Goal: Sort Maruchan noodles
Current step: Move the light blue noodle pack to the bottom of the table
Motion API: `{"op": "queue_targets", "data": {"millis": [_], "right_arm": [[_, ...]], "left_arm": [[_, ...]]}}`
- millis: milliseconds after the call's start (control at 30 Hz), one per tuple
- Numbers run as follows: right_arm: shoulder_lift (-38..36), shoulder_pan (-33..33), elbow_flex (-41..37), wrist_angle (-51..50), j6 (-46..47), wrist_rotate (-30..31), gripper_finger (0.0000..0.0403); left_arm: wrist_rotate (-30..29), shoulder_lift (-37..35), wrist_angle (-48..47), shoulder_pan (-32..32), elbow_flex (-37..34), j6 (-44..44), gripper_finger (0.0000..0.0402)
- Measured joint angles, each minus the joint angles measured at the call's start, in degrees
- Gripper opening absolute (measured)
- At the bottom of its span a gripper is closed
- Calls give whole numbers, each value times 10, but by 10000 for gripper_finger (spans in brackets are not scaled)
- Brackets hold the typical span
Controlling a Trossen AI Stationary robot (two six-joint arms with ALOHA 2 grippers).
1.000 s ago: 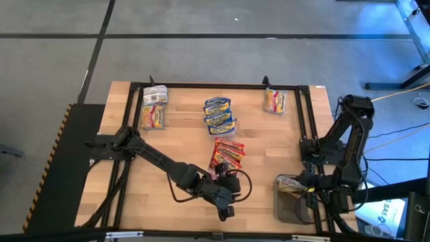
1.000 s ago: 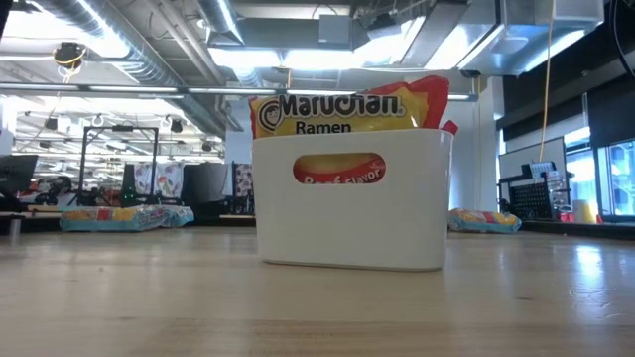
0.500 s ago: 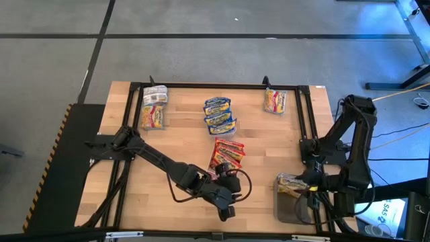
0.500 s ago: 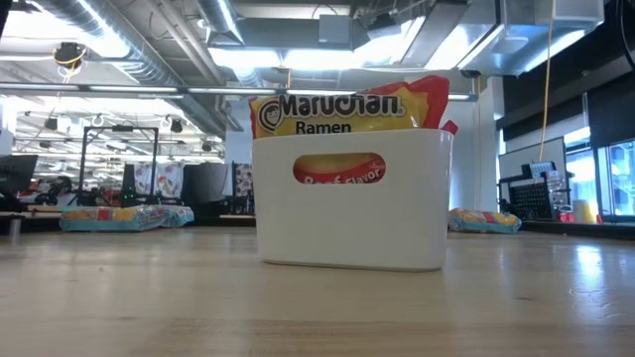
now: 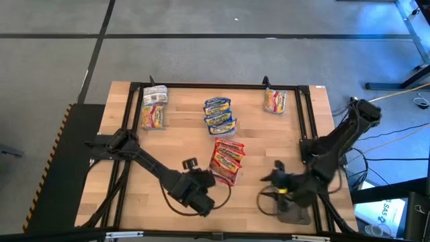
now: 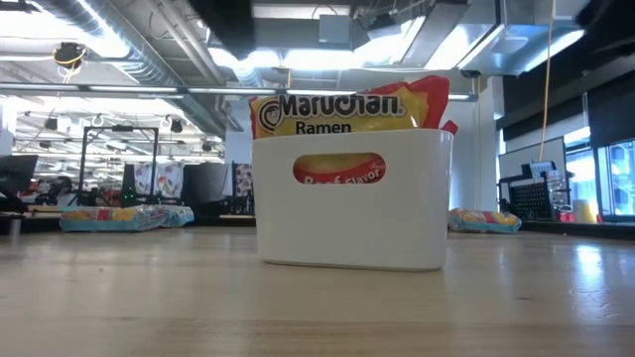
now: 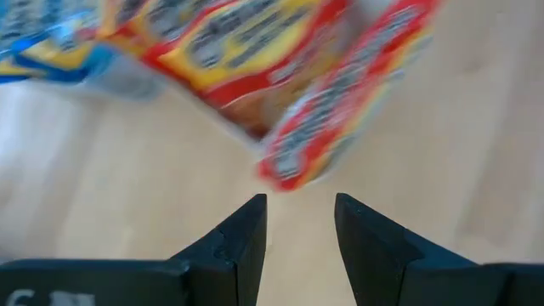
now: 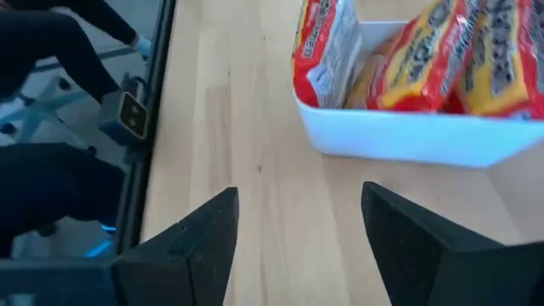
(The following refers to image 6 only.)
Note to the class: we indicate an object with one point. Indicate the person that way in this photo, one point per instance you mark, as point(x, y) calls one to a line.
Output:
point(57, 187)

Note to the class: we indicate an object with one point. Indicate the black desk equipment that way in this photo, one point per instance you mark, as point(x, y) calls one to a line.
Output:
point(12, 203)

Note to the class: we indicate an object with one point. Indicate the yellow cylinder container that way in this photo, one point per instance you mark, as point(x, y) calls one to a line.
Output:
point(585, 211)

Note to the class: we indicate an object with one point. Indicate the black pegboard rack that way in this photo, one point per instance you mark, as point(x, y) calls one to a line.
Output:
point(533, 201)

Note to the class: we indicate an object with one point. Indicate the black window blind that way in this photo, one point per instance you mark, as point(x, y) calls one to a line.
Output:
point(612, 116)

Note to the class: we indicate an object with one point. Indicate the white plastic bin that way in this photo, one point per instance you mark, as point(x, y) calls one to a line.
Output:
point(322, 228)

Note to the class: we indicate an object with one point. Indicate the glass window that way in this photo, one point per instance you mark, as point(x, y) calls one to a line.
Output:
point(620, 181)

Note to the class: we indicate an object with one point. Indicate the metal ceiling air unit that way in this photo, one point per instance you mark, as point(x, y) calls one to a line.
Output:
point(516, 39)

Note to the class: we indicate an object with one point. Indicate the silver ventilation duct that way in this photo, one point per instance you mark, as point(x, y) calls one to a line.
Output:
point(134, 54)

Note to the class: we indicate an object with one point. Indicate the ceiling camera unit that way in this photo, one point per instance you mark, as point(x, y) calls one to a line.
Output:
point(69, 52)

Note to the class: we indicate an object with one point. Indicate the black frame station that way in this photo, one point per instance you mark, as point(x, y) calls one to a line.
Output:
point(121, 128)

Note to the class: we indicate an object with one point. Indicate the black aluminium table frame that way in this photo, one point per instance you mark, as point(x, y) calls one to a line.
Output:
point(570, 229)

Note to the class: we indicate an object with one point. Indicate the patterned cloth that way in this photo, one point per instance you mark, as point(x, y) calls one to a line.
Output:
point(243, 181)

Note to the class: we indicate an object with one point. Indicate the black monitor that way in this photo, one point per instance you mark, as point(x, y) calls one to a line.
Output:
point(17, 171)

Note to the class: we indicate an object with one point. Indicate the red Maruchan ramen pack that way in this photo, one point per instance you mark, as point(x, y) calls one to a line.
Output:
point(337, 114)
point(431, 96)

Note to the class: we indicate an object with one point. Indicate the colourful printed cloth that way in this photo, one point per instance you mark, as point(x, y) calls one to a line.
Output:
point(166, 178)

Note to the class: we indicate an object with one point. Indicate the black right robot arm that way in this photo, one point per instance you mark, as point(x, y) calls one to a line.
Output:
point(607, 10)

